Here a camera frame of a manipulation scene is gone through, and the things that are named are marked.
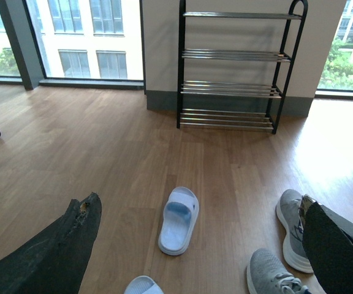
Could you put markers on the grey sneaker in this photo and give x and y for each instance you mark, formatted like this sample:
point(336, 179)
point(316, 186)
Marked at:
point(287, 211)
point(266, 274)

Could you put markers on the white slide sandal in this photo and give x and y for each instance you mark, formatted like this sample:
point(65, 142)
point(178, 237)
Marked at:
point(179, 217)
point(143, 285)

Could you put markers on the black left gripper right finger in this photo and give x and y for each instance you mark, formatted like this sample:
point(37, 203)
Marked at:
point(328, 243)

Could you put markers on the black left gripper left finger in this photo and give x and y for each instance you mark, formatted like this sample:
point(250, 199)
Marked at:
point(55, 260)

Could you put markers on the black metal shoe rack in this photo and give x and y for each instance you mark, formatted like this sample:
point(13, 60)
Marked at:
point(274, 93)

